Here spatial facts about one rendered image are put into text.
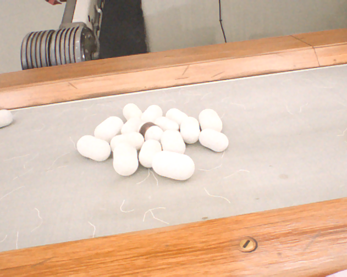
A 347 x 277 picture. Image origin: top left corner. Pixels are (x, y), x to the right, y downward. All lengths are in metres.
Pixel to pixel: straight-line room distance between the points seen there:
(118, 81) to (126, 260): 0.34
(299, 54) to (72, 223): 0.40
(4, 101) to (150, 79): 0.20
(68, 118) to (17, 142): 0.07
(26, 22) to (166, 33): 0.88
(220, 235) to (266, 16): 2.42
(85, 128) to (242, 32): 2.20
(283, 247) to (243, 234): 0.02
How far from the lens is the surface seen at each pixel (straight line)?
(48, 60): 0.73
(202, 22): 2.47
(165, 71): 0.51
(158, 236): 0.21
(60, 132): 0.42
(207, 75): 0.51
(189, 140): 0.34
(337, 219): 0.23
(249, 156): 0.32
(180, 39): 2.46
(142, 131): 0.35
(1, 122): 0.47
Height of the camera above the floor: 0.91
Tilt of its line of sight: 28 degrees down
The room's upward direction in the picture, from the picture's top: 7 degrees counter-clockwise
